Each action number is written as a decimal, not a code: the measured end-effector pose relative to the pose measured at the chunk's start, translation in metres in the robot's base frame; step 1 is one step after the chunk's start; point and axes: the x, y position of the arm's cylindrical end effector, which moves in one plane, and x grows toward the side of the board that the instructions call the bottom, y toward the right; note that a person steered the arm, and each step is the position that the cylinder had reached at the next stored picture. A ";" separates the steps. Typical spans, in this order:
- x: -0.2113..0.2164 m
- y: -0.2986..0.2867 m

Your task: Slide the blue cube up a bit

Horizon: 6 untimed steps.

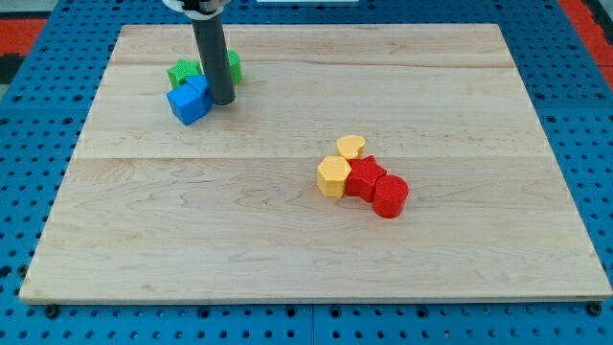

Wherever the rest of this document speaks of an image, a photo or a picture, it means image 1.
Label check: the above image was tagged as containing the wooden board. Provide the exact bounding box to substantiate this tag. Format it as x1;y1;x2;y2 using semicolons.
19;24;612;305

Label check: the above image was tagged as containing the yellow hexagon block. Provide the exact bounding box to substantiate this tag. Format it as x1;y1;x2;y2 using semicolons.
317;155;352;198

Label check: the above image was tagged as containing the blue cube block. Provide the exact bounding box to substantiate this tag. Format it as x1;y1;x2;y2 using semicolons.
167;83;213;126

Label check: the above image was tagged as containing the yellow heart block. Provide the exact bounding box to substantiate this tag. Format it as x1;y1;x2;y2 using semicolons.
336;134;366;160

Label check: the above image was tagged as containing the red star block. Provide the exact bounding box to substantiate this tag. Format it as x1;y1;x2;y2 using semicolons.
346;155;387;203

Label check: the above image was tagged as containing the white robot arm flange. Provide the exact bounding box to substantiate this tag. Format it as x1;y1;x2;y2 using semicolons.
162;0;231;21

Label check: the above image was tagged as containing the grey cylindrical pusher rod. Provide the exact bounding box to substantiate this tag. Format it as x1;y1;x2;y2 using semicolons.
192;14;236;105

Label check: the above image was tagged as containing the red cylinder block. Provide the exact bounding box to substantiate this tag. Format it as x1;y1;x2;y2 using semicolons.
372;175;410;219

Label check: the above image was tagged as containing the green star block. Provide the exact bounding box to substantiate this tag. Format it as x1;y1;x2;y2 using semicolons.
167;59;202;89

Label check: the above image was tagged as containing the small blue block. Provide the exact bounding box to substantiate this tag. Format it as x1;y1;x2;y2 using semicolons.
186;75;209;95

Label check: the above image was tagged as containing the green cylinder block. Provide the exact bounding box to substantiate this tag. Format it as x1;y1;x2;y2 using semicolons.
227;50;243;84

